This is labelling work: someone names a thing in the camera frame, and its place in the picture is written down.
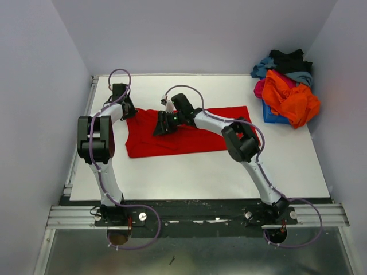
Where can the left aluminium side rail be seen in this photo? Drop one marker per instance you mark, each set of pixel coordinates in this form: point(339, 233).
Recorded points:
point(81, 133)

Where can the pink t shirt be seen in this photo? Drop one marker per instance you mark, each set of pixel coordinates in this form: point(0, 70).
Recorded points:
point(258, 89)

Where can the blue plastic bin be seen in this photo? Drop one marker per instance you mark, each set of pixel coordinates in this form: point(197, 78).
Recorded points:
point(269, 117)

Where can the black t shirt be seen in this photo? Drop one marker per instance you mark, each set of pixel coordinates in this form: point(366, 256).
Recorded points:
point(290, 63)

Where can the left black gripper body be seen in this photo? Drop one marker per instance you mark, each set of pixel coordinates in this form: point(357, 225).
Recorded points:
point(131, 110)

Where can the blue grey t shirt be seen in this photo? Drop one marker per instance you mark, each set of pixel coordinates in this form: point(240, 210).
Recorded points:
point(260, 71)

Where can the red t shirt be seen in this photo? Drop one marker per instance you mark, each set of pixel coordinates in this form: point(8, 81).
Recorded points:
point(141, 142)

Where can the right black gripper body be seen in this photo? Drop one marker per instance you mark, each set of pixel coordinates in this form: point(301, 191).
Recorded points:
point(171, 121)

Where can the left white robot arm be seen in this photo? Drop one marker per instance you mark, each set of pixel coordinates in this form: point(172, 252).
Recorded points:
point(96, 146)

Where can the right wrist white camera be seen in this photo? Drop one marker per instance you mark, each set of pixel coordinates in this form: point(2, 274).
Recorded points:
point(169, 106)

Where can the aluminium frame rail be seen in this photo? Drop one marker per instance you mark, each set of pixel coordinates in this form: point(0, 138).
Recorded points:
point(79, 217)

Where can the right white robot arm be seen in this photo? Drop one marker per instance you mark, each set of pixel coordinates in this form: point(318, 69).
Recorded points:
point(240, 140)

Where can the orange t shirt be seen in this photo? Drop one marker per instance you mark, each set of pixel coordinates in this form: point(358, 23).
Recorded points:
point(297, 104)

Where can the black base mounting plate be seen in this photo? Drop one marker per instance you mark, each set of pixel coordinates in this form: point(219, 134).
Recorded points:
point(193, 218)

